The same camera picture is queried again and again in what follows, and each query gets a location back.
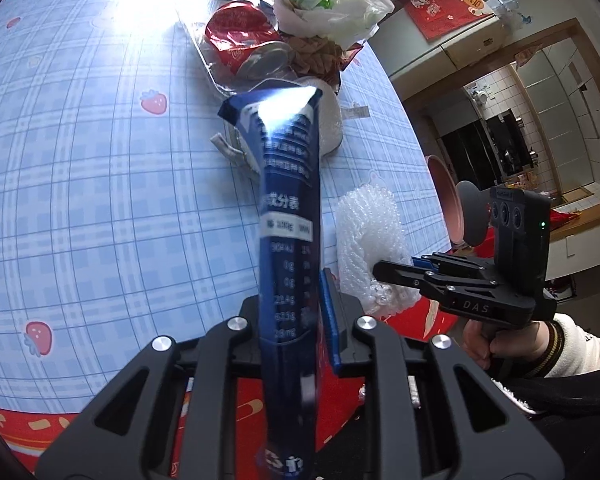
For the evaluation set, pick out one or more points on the white refrigerator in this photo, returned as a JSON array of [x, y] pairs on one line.
[[414, 63]]

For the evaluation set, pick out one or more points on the terracotta plastic bin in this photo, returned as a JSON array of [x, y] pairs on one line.
[[448, 198]]

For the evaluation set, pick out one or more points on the black kitchen stove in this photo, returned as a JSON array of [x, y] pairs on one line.
[[488, 152]]

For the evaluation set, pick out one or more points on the white foam net sleeve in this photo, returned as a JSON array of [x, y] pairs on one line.
[[368, 231]]

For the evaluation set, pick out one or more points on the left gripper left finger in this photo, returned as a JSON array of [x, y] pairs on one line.
[[255, 318]]

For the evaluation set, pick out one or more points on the blue plaid tablecloth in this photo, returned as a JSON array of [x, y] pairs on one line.
[[119, 220]]

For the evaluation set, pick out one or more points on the blue probiotic powder packet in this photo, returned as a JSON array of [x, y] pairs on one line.
[[280, 126]]

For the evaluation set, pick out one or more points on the white plastic bag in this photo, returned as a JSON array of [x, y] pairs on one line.
[[345, 22]]

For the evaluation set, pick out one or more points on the person's right hand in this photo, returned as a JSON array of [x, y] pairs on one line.
[[529, 343]]

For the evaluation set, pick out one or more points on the black stool near bin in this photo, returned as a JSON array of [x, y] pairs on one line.
[[476, 212]]

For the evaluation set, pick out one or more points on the red fridge cover cloth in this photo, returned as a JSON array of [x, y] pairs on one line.
[[436, 18]]

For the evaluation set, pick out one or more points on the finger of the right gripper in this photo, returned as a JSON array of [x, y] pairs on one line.
[[431, 283], [451, 263]]

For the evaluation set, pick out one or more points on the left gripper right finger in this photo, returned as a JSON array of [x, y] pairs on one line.
[[330, 323]]

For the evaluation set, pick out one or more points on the brown wrapper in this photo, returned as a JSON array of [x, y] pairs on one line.
[[320, 58]]

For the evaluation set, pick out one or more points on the crushed red can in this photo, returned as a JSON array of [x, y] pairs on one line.
[[246, 42]]

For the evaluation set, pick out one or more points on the clear plastic tray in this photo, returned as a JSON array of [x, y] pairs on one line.
[[221, 80]]

